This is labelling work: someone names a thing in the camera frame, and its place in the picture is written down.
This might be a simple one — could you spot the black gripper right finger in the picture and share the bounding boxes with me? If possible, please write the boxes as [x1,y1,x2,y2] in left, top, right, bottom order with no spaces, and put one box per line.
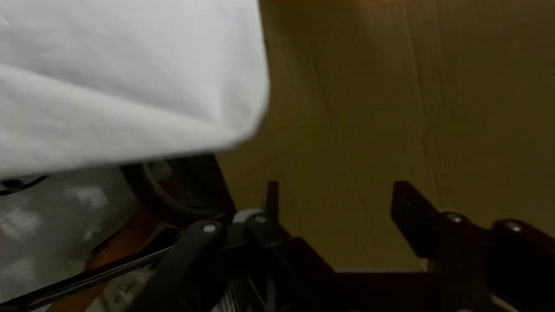
[390,178,555,312]

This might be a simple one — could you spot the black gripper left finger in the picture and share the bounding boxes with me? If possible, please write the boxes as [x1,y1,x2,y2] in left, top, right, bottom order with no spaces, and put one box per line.
[128,178,336,312]

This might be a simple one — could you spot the white cloth towel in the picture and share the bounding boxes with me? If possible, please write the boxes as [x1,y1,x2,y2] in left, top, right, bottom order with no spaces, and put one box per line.
[0,0,272,180]

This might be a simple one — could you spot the brown cardboard sheet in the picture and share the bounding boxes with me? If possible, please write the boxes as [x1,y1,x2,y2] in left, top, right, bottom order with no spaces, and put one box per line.
[215,0,555,274]

